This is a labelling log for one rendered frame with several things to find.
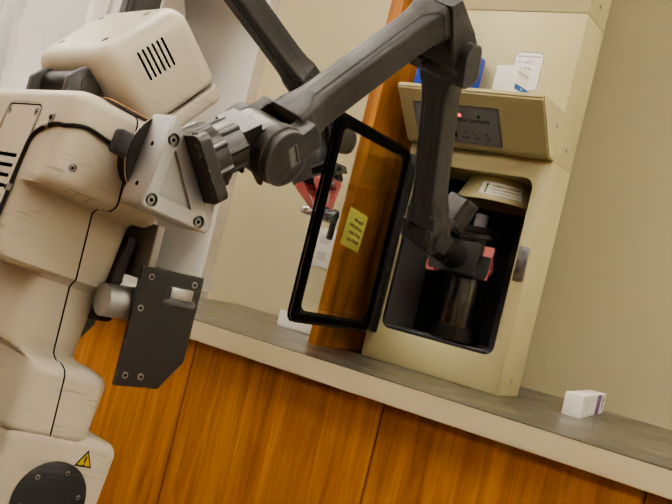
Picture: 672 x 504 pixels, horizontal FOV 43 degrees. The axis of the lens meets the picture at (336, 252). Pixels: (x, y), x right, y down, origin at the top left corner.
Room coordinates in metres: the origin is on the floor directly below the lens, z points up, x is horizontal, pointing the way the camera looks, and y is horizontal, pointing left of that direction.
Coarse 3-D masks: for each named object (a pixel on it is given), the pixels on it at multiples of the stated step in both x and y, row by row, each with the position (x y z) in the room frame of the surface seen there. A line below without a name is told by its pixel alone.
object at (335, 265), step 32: (352, 160) 1.64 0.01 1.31; (384, 160) 1.75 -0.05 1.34; (352, 192) 1.67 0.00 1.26; (384, 192) 1.77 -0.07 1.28; (352, 224) 1.69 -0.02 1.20; (384, 224) 1.80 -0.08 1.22; (320, 256) 1.62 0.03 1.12; (352, 256) 1.72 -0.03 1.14; (320, 288) 1.64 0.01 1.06; (352, 288) 1.74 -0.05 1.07
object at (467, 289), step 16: (464, 240) 1.77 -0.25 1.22; (480, 240) 1.76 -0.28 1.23; (480, 256) 1.76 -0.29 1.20; (448, 272) 1.79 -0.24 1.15; (448, 288) 1.77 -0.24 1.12; (464, 288) 1.75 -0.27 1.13; (480, 288) 1.76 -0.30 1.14; (448, 304) 1.76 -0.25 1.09; (464, 304) 1.75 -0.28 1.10; (480, 304) 1.77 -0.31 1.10; (448, 320) 1.76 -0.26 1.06; (464, 320) 1.75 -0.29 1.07; (480, 320) 1.78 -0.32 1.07
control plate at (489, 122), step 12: (420, 108) 1.76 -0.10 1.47; (468, 108) 1.69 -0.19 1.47; (480, 108) 1.67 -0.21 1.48; (468, 120) 1.71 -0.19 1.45; (480, 120) 1.69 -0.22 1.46; (492, 120) 1.67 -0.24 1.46; (468, 132) 1.73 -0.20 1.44; (480, 132) 1.71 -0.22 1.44; (492, 132) 1.69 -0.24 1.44; (480, 144) 1.73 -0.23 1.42; (492, 144) 1.71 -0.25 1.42
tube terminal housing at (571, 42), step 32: (480, 32) 1.80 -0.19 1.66; (512, 32) 1.76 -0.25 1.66; (544, 32) 1.72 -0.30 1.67; (576, 32) 1.68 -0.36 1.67; (512, 64) 1.75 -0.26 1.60; (544, 64) 1.71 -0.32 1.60; (576, 64) 1.68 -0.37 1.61; (576, 96) 1.71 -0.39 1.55; (576, 128) 1.74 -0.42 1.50; (480, 160) 1.76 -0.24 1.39; (512, 160) 1.72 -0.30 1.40; (544, 160) 1.69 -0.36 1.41; (544, 192) 1.68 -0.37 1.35; (544, 224) 1.70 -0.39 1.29; (544, 256) 1.74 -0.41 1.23; (512, 288) 1.69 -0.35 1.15; (512, 320) 1.68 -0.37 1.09; (384, 352) 1.82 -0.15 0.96; (416, 352) 1.78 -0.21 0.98; (448, 352) 1.74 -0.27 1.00; (512, 352) 1.70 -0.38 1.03; (480, 384) 1.70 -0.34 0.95; (512, 384) 1.73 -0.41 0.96
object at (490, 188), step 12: (468, 180) 1.83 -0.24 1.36; (480, 180) 1.79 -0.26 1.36; (492, 180) 1.77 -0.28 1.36; (504, 180) 1.77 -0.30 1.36; (468, 192) 1.79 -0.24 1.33; (480, 192) 1.77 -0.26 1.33; (492, 192) 1.76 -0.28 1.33; (504, 192) 1.76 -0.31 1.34; (516, 192) 1.76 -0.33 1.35; (528, 192) 1.79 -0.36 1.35; (480, 204) 1.91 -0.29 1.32; (492, 204) 1.91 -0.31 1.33; (504, 204) 1.91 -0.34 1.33; (516, 204) 1.75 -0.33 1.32
